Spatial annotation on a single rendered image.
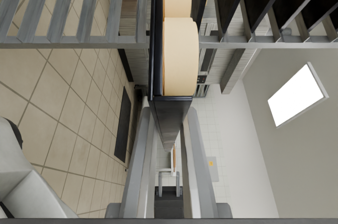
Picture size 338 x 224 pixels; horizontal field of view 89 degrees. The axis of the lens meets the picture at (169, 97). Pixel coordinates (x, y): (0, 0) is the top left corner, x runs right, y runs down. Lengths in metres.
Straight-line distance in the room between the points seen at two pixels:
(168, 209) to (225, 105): 4.47
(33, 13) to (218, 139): 4.19
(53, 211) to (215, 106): 4.62
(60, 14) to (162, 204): 0.68
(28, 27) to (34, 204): 0.56
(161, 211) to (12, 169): 0.37
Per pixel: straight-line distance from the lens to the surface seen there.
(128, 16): 2.49
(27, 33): 0.75
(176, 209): 0.56
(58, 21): 0.73
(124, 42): 0.60
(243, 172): 4.51
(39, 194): 0.36
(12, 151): 0.37
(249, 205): 4.49
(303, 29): 0.74
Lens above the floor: 0.78
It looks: 1 degrees up
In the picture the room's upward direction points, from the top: 90 degrees clockwise
